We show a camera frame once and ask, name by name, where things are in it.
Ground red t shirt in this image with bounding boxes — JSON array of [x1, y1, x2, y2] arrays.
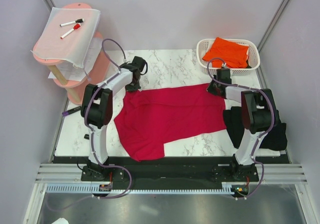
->
[[114, 83, 226, 162]]

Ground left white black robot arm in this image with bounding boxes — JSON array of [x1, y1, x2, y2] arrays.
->
[[80, 56, 148, 181]]

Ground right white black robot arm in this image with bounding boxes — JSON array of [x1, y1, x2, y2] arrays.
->
[[207, 68, 279, 181]]

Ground orange t shirt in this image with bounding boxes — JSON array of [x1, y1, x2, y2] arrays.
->
[[202, 37, 249, 69]]

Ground white plastic basket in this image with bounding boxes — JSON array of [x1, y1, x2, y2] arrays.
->
[[196, 37, 261, 76]]

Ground pink tiered shelf stand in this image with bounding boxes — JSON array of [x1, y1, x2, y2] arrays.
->
[[32, 3, 111, 105]]

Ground white paper sheets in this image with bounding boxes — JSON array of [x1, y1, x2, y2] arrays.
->
[[56, 37, 103, 82]]

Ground white mesh cloth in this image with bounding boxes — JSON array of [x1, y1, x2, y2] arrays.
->
[[32, 7, 101, 69]]

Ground purple capped marker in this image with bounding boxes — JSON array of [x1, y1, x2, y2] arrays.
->
[[62, 106, 82, 117]]

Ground red capped whiteboard marker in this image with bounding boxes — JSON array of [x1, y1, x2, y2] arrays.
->
[[60, 23, 81, 40]]

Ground black capped whiteboard marker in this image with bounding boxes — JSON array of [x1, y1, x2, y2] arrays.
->
[[59, 18, 85, 27]]

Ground black folded t shirt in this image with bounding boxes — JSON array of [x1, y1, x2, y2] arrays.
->
[[223, 106, 288, 151]]

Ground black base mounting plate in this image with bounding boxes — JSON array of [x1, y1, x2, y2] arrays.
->
[[81, 157, 259, 189]]

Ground crumpled white paper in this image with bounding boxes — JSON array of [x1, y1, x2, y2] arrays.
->
[[51, 217, 69, 224]]

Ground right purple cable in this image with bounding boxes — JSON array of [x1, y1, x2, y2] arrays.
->
[[206, 57, 276, 201]]

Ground purple cable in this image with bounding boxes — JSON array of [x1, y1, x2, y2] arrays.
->
[[206, 57, 276, 201], [44, 38, 133, 212]]

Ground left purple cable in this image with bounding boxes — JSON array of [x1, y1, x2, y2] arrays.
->
[[44, 38, 133, 212]]

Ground white slotted cable duct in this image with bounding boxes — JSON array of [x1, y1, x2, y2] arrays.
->
[[45, 183, 235, 195]]

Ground aluminium frame rail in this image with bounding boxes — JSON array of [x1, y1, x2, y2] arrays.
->
[[35, 163, 307, 185]]

